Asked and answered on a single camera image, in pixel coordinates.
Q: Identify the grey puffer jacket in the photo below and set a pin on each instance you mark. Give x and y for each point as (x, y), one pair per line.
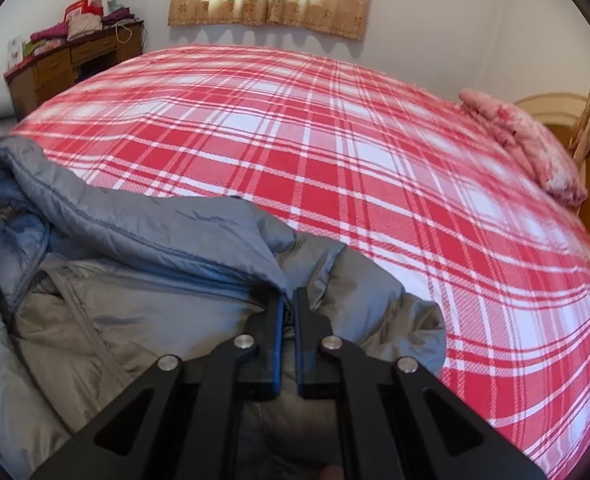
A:
(140, 260)

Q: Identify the folded purple clothes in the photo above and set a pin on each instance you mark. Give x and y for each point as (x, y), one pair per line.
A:
(119, 16)

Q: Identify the wooden bed headboard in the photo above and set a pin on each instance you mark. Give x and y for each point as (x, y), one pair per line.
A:
(565, 120)

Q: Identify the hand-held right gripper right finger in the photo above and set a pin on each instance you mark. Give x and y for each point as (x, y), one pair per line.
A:
(301, 355)

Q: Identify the pink floral pillow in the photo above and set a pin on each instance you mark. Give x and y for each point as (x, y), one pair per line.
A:
(530, 145)

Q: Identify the bed with red plaid sheet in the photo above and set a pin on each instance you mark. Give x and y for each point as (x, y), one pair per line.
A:
(350, 160)

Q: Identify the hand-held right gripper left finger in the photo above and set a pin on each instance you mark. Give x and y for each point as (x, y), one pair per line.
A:
(274, 355)

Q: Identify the brown wooden desk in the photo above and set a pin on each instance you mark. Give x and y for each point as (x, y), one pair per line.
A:
(50, 77)

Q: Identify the white printed card box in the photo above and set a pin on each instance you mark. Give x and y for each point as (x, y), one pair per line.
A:
(15, 52)

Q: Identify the person's right hand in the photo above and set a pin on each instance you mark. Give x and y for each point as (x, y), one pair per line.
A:
(332, 473)

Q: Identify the folded beige clothes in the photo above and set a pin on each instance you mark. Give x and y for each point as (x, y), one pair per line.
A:
(85, 25)

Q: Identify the folded magenta clothes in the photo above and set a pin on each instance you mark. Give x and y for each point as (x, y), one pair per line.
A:
(49, 32)

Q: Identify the red and white box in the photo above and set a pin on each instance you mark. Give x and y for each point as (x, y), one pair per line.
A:
(80, 10)

